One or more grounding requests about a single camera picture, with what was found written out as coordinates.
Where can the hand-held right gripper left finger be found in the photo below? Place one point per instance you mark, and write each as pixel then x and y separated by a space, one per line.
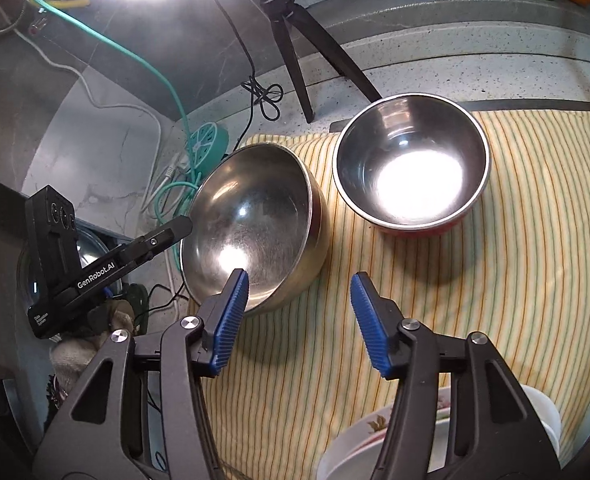
pixel 230 320

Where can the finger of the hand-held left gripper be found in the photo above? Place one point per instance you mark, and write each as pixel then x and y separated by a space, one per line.
pixel 160 237

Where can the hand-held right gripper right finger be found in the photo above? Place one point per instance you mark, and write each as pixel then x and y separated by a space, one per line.
pixel 370 320

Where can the gold steel bowl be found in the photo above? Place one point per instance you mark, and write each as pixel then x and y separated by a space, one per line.
pixel 255 220

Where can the white plate pink flower print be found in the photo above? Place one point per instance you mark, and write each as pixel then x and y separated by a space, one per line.
pixel 365 430

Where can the person's left hand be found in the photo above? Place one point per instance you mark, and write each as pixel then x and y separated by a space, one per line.
pixel 72 360

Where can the glass pot lid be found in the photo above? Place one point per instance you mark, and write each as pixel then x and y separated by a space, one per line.
pixel 87 245

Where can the teal citrus-slice disc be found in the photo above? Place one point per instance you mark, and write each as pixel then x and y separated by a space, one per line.
pixel 210 142

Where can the red steel bowl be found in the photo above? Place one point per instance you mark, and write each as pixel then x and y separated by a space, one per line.
pixel 410 160

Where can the yellow striped cloth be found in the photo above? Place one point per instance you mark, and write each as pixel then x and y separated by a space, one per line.
pixel 525 235

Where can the black mini tripod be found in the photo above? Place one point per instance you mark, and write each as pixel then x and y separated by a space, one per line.
pixel 295 60

